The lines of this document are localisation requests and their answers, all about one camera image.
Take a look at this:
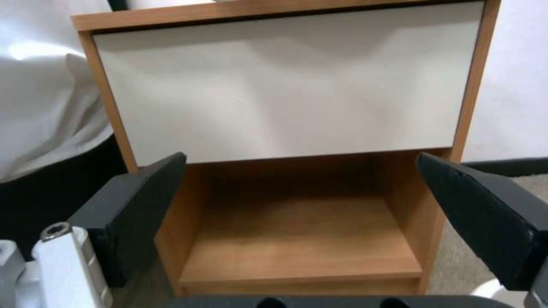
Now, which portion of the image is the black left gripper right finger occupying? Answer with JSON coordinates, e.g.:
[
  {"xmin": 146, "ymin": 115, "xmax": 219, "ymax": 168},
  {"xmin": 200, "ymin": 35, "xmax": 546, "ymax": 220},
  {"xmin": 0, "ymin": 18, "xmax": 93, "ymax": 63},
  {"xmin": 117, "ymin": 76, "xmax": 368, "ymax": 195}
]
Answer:
[{"xmin": 416, "ymin": 152, "xmax": 548, "ymax": 308}]

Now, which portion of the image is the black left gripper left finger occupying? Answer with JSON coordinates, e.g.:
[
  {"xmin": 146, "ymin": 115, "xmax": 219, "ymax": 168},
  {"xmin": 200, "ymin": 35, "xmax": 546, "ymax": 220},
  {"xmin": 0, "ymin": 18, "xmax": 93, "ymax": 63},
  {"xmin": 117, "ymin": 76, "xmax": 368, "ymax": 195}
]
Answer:
[{"xmin": 0, "ymin": 151, "xmax": 188, "ymax": 308}]

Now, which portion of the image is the black bed base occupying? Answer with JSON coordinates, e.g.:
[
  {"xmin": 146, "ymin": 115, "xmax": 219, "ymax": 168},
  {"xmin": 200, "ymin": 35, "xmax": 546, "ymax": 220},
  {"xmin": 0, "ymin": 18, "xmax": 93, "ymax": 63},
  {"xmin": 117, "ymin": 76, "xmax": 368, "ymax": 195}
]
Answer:
[{"xmin": 0, "ymin": 131, "xmax": 134, "ymax": 262}]

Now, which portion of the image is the white round object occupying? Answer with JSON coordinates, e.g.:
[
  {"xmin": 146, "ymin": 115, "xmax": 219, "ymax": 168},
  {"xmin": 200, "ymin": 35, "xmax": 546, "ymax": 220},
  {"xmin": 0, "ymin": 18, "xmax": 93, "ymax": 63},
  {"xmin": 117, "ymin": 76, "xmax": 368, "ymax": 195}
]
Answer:
[{"xmin": 470, "ymin": 277, "xmax": 525, "ymax": 308}]

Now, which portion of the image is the white bed sheet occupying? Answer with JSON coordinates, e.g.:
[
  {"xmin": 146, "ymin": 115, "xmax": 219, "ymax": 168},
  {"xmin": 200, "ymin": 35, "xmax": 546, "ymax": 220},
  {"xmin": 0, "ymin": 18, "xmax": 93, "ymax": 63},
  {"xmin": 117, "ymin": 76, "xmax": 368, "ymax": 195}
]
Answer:
[{"xmin": 0, "ymin": 0, "xmax": 113, "ymax": 184}]

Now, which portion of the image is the wooden bedside cabinet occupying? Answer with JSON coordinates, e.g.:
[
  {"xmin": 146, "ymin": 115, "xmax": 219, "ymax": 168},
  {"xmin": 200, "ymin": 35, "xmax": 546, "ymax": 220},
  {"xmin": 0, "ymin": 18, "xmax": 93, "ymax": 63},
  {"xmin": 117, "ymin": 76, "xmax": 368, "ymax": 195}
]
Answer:
[{"xmin": 71, "ymin": 0, "xmax": 502, "ymax": 296}]

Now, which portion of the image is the white cabinet drawer front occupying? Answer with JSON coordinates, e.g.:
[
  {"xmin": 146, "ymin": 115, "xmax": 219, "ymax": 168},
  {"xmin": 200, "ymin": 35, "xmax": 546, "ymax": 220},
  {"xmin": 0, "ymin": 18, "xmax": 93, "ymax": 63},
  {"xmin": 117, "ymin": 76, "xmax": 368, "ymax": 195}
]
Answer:
[{"xmin": 92, "ymin": 0, "xmax": 487, "ymax": 165}]

